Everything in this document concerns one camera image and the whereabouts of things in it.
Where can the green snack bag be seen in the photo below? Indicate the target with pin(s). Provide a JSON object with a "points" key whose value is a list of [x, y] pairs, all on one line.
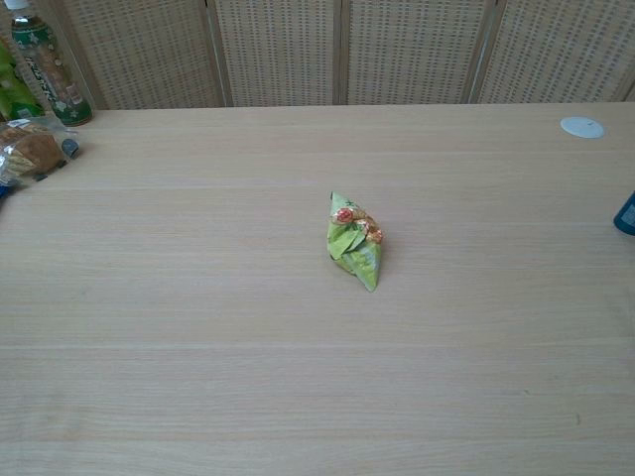
{"points": [[353, 250]]}

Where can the clear wrapped bread package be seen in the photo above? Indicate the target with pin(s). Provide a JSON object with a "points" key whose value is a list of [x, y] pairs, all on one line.
{"points": [[35, 151]]}

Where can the yellow cap green drink bottle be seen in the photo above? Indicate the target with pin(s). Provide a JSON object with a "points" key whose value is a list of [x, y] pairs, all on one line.
{"points": [[12, 89]]}

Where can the white cap green tea bottle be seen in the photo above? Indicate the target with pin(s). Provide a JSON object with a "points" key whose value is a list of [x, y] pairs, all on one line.
{"points": [[49, 74]]}

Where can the small dark blue bottle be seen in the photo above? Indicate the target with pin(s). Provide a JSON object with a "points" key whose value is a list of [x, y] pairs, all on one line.
{"points": [[626, 213]]}

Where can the woven wooden folding screen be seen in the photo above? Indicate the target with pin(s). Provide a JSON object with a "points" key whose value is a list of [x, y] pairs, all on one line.
{"points": [[278, 49]]}

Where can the white round grommet cover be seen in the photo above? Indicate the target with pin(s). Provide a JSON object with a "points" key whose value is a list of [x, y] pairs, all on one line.
{"points": [[583, 127]]}

